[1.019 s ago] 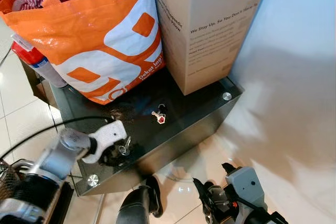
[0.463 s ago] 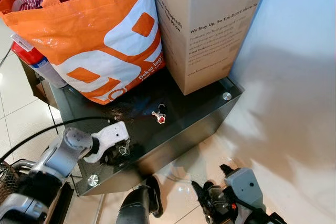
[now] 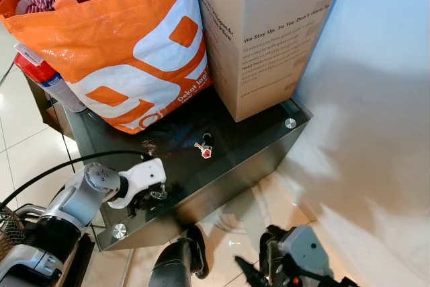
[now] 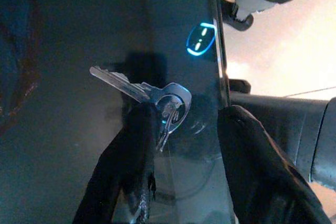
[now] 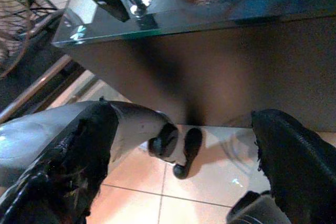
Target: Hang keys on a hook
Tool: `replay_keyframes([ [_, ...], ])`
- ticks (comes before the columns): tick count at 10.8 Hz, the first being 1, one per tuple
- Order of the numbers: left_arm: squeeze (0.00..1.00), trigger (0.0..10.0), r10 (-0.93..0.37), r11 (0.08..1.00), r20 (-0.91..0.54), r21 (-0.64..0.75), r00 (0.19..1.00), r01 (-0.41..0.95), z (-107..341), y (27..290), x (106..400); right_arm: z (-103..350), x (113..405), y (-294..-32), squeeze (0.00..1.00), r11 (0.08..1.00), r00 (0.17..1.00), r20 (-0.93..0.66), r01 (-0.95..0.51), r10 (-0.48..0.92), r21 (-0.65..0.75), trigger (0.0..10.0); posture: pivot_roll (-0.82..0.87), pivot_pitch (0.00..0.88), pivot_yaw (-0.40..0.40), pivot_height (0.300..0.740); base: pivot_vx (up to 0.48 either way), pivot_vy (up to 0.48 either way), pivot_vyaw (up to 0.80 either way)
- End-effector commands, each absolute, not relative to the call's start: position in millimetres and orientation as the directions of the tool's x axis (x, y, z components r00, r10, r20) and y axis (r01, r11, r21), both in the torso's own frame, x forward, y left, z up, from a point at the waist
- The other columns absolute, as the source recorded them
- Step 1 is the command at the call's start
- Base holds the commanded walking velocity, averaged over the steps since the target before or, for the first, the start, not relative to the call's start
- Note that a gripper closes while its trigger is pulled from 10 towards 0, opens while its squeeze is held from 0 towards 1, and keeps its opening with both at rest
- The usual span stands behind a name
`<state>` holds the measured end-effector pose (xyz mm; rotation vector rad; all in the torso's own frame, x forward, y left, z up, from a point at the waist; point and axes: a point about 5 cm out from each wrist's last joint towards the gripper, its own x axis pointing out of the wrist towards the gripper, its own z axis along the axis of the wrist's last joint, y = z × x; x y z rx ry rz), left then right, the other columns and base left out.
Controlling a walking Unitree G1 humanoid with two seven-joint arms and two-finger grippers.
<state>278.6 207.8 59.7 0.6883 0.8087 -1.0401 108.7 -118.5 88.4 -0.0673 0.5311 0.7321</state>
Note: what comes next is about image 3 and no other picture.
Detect black wire basket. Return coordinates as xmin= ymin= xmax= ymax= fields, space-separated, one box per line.
xmin=0 ymin=202 xmax=29 ymax=262

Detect small brown cardboard box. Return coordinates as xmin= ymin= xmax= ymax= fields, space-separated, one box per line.
xmin=42 ymin=96 xmax=76 ymax=141

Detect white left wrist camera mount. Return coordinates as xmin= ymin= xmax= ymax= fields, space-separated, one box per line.
xmin=106 ymin=157 xmax=168 ymax=210

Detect large printed cardboard box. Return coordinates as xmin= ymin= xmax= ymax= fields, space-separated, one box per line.
xmin=191 ymin=0 xmax=350 ymax=124

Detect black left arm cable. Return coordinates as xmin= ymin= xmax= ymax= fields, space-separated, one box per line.
xmin=0 ymin=151 xmax=153 ymax=208

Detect robot leg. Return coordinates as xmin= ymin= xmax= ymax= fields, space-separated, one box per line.
xmin=148 ymin=225 xmax=210 ymax=287

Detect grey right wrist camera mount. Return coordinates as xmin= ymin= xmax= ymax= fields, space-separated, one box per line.
xmin=277 ymin=224 xmax=331 ymax=278

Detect keys with red tag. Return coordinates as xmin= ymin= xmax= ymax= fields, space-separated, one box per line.
xmin=193 ymin=132 xmax=214 ymax=161

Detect red canister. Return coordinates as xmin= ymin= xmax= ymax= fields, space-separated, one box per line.
xmin=14 ymin=50 xmax=89 ymax=114

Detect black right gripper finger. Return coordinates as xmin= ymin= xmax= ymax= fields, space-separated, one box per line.
xmin=234 ymin=256 xmax=269 ymax=287

